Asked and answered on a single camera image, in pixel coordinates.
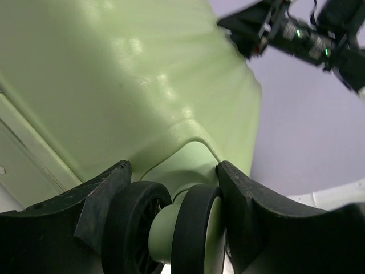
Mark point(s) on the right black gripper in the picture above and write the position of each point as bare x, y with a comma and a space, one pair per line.
329, 41

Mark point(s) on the green hard-shell suitcase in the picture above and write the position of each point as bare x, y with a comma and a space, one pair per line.
87, 84

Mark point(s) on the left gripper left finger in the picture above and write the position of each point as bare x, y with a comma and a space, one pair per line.
62, 234

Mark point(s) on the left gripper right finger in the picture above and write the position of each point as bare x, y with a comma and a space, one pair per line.
270, 233

